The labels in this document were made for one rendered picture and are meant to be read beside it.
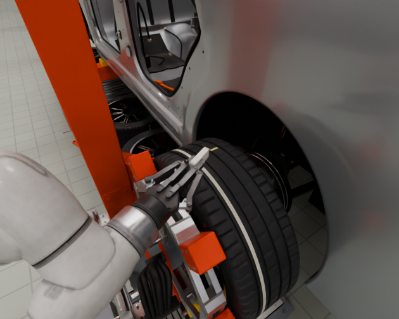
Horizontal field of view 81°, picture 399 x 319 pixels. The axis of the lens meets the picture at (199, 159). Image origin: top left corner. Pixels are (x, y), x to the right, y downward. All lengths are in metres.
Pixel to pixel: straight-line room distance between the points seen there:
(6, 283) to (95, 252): 1.80
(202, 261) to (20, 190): 0.38
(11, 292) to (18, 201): 1.76
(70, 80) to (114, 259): 0.69
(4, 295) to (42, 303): 1.72
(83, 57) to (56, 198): 0.63
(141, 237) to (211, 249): 0.20
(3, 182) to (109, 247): 0.17
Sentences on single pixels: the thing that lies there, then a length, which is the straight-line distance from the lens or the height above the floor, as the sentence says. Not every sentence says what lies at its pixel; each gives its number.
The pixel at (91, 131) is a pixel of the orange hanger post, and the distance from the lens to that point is 1.06.
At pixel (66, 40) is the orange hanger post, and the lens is 0.93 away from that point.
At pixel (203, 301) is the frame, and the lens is 0.71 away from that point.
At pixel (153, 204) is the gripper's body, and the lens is 0.47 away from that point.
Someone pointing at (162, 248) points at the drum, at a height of 0.92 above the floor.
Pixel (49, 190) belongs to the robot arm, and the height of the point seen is 1.40.
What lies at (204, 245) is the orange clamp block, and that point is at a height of 1.15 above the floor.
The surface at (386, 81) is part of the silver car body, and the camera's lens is 0.56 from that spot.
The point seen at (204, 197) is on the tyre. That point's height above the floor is 1.17.
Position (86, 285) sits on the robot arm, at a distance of 0.42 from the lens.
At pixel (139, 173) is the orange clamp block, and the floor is 1.08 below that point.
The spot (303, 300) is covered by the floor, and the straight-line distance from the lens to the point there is 1.86.
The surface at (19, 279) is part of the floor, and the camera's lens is 2.16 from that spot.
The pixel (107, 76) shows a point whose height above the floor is 0.57.
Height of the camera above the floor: 1.66
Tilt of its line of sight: 42 degrees down
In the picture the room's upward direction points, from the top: straight up
